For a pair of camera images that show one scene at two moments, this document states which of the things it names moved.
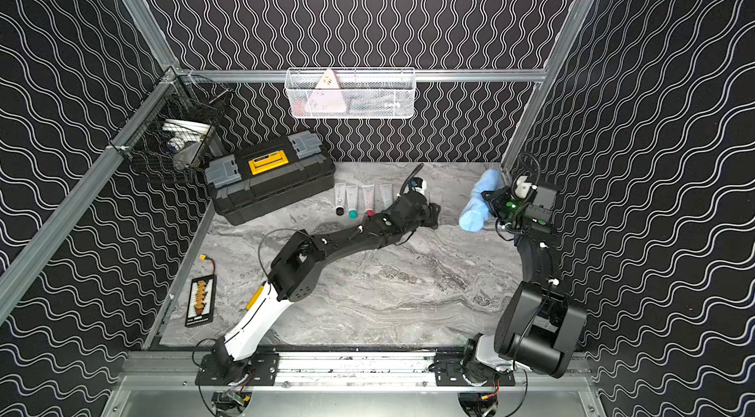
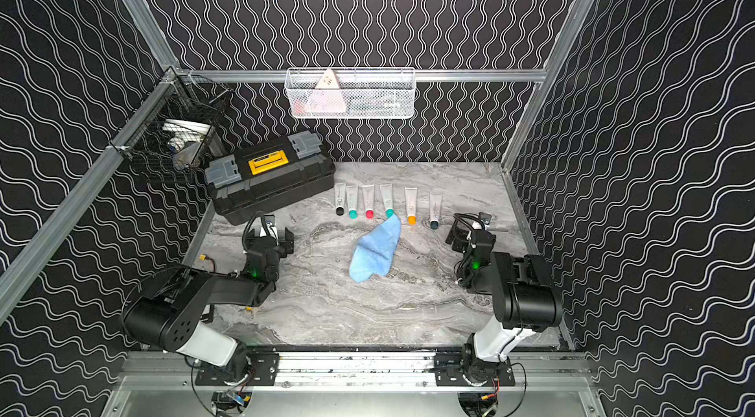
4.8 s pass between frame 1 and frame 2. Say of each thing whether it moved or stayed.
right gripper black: moved
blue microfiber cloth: moved
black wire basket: stayed
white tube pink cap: stayed
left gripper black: moved
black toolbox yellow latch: stayed
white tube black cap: stayed
